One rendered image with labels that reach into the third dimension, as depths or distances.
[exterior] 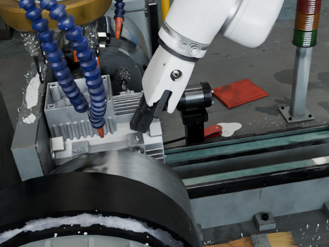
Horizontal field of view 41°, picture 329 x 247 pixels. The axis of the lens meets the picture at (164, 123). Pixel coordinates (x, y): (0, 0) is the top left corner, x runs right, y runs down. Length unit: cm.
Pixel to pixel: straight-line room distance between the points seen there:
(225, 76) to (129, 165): 97
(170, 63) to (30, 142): 25
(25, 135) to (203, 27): 33
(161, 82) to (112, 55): 33
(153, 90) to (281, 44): 110
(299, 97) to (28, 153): 82
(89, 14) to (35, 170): 26
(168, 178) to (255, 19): 27
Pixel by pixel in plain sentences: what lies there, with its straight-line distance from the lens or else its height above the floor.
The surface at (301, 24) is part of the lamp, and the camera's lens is 120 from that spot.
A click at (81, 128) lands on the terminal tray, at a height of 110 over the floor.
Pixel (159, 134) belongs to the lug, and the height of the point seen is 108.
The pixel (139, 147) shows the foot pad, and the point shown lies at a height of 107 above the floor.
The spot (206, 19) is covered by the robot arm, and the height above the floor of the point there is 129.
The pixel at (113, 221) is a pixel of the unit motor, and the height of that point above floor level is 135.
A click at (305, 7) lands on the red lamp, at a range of 118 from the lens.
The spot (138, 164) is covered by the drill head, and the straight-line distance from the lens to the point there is 62.
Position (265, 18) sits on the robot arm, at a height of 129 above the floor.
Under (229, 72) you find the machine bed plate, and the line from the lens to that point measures 156.
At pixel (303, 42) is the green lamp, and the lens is 121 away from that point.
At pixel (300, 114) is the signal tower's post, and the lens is 134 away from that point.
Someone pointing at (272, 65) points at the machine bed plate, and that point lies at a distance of 161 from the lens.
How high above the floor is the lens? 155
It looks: 35 degrees down
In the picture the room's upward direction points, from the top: 5 degrees counter-clockwise
